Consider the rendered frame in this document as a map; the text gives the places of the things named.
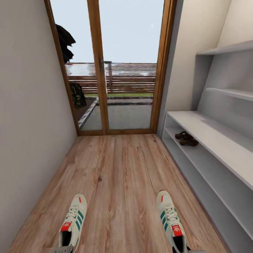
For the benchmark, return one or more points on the gym shoe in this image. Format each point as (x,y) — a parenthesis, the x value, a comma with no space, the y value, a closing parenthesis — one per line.
(171,222)
(71,229)

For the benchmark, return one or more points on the door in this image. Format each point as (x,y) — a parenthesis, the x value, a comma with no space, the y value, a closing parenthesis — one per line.
(113,56)

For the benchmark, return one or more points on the sandal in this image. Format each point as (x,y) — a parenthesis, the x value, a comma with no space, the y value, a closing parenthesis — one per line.
(182,135)
(191,142)

